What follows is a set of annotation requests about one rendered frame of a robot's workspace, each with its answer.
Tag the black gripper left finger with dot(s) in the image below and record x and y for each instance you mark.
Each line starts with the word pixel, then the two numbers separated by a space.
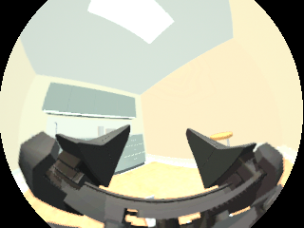
pixel 101 155

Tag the pale grey dish rack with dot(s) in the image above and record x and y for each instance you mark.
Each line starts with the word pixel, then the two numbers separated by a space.
pixel 150 221

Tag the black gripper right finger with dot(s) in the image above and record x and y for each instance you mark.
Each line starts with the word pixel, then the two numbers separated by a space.
pixel 213 158

